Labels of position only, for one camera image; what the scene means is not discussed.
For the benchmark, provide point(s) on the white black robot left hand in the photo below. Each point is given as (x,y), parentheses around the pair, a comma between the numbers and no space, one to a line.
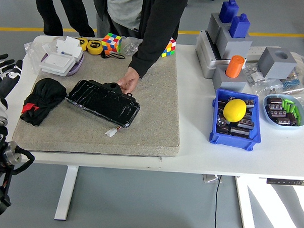
(8,80)

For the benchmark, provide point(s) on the person's left hand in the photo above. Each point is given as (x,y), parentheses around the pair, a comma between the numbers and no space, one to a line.
(130,79)

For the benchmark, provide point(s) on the black glossy panel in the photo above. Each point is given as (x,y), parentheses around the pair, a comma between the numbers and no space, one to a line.
(104,107)

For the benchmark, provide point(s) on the black rag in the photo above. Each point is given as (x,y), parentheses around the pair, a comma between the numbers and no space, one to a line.
(49,89)

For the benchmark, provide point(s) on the person's left forearm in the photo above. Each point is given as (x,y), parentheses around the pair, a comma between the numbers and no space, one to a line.
(149,53)

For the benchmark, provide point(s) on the table control panel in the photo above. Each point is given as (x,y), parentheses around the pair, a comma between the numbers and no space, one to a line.
(286,182)

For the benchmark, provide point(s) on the clear bag of metal nuts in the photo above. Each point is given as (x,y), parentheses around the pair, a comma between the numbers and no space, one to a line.
(129,46)

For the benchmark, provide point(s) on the colourful puzzle cube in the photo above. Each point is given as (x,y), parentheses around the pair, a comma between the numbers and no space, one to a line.
(169,49)
(111,42)

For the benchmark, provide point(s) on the grey-brown mat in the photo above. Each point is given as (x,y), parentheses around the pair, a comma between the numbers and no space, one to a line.
(146,118)

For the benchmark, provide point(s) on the yellow tape measure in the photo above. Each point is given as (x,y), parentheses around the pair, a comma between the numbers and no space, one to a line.
(82,43)
(95,47)

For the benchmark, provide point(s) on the white small lid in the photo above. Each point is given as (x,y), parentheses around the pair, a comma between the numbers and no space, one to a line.
(49,49)

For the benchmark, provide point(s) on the white folded carton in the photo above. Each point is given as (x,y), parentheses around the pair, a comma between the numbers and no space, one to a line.
(69,46)

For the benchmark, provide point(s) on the person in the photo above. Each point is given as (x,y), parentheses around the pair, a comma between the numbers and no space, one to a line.
(124,6)
(50,3)

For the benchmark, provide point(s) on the grey flat case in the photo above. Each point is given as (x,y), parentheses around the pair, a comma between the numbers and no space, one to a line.
(202,55)

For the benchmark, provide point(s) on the grey holder block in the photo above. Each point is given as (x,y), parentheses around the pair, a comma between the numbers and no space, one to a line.
(212,27)
(229,83)
(233,48)

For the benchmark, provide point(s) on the dark brown capacitor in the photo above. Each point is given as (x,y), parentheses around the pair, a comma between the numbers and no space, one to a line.
(247,124)
(250,103)
(276,107)
(277,113)
(273,100)
(239,132)
(283,121)
(291,118)
(221,121)

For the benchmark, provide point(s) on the orange cylinder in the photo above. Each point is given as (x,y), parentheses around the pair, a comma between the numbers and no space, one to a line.
(235,67)

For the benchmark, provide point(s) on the yellow lemon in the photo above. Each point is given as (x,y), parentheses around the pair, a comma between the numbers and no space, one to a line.
(234,110)

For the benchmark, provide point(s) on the blue bottle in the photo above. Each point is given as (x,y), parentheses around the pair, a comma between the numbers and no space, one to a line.
(228,11)
(239,27)

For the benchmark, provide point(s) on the blue plastic bin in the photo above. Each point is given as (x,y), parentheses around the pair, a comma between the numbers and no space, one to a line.
(234,142)

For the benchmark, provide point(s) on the clear bag of small parts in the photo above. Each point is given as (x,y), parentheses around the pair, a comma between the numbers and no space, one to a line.
(254,75)

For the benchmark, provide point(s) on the white table leg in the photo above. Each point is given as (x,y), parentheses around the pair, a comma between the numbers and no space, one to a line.
(66,191)
(245,204)

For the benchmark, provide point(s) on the grey box under table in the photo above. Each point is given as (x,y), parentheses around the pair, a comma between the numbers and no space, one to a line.
(211,178)

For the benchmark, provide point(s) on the clear bag of screws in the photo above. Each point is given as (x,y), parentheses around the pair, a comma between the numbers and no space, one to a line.
(270,87)

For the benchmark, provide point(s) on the light blue bowl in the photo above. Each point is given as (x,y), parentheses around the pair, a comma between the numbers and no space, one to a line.
(267,119)

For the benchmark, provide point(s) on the grey block with round hole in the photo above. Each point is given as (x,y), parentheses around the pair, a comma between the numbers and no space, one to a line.
(277,66)

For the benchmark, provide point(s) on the green battery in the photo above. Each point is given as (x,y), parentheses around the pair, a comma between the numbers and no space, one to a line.
(296,112)
(288,107)
(284,103)
(292,109)

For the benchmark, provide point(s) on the bag of blue resistors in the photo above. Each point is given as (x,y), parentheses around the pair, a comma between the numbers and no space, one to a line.
(290,82)

